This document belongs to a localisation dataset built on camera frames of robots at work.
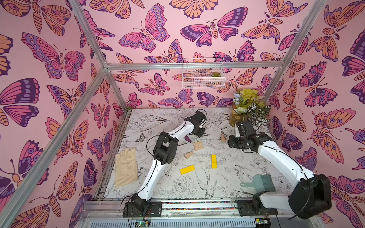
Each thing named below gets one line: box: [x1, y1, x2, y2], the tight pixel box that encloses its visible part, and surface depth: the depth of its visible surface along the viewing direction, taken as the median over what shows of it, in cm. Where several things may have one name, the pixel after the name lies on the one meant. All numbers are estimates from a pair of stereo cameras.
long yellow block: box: [179, 164, 196, 175], surface depth 89 cm
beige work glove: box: [114, 146, 138, 189], surface depth 90 cm
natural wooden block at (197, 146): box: [192, 142, 204, 151], surface depth 99 cm
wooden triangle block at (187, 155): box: [183, 151, 194, 160], surface depth 94 cm
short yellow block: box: [211, 154, 218, 169], surface depth 92 cm
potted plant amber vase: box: [228, 88, 272, 127], surface depth 96 cm
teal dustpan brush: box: [240, 173, 277, 194], surface depth 84 cm
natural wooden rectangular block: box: [192, 141, 204, 150], surface depth 99 cm
